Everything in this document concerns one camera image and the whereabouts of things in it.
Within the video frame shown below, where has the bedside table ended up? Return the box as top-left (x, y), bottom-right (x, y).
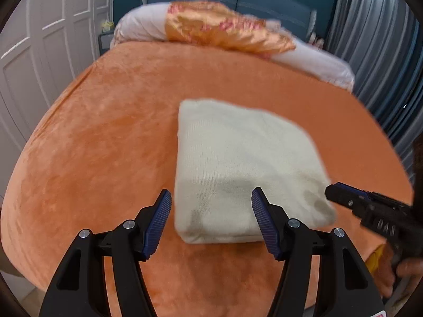
top-left (98, 31), bottom-right (115, 57)

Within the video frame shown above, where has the yellow cloth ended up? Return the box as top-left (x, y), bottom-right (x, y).
top-left (366, 244), bottom-right (387, 273)

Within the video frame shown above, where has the cream knitted sweater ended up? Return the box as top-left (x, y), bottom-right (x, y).
top-left (173, 98), bottom-right (338, 245)

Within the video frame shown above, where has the grey curtain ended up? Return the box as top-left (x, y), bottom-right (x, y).
top-left (325, 0), bottom-right (423, 172)

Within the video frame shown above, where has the blue padded headboard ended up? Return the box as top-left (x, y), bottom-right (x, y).
top-left (140, 0), bottom-right (341, 40)

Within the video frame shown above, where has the person's right hand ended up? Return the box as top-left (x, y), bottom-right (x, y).
top-left (395, 258), bottom-right (423, 288)

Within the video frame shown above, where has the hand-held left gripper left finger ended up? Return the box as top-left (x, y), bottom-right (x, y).
top-left (39, 188), bottom-right (172, 317)

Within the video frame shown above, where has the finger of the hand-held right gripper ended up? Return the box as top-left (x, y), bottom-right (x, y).
top-left (325, 182), bottom-right (372, 209)

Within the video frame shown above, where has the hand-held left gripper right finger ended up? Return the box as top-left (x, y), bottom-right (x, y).
top-left (251, 187), bottom-right (387, 317)

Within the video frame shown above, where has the long pillow with floral cover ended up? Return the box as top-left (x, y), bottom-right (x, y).
top-left (111, 1), bottom-right (356, 91)

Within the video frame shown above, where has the orange plush bed blanket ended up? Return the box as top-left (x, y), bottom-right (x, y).
top-left (0, 41), bottom-right (413, 317)

